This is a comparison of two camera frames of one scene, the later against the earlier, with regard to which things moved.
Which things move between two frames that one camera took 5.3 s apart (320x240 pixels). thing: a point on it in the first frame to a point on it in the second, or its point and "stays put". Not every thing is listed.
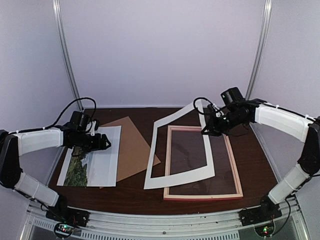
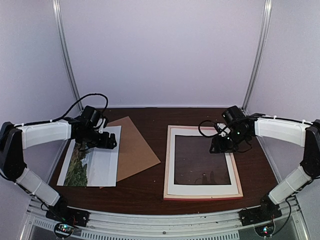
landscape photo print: (98, 168) stays put
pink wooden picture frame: (167, 196) stays put
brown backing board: (134, 155) stays put
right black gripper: (214, 129) to (219, 146)
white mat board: (201, 173) to (198, 189)
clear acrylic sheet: (188, 152) stays put
